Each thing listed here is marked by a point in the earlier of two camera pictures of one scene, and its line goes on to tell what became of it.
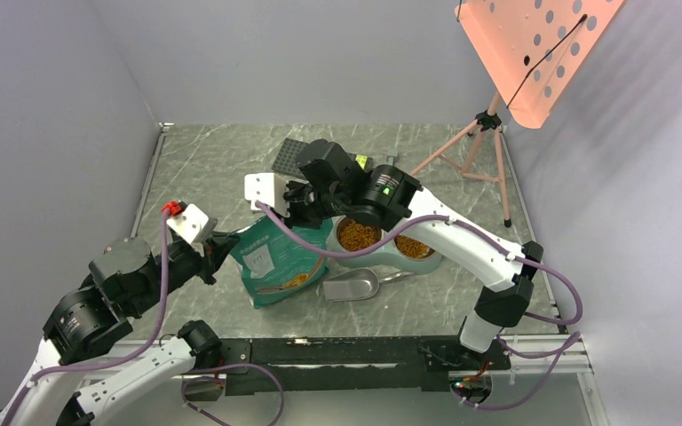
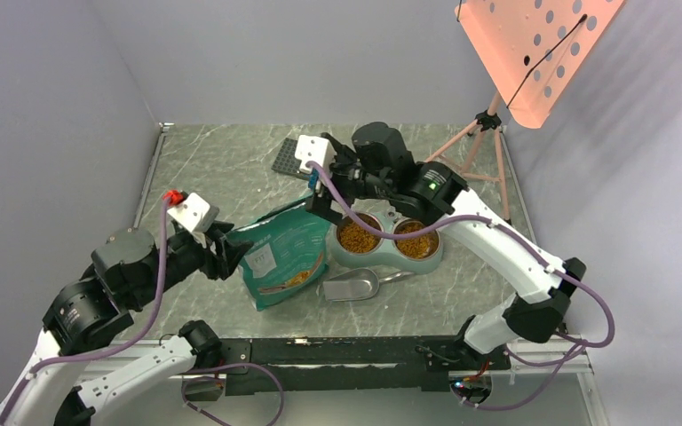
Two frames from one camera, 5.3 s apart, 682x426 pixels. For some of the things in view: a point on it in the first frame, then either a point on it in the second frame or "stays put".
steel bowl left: (357, 236) stays put
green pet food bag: (274, 264) stays put
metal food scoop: (356, 284) stays put
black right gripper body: (309, 208) -> (354, 181)
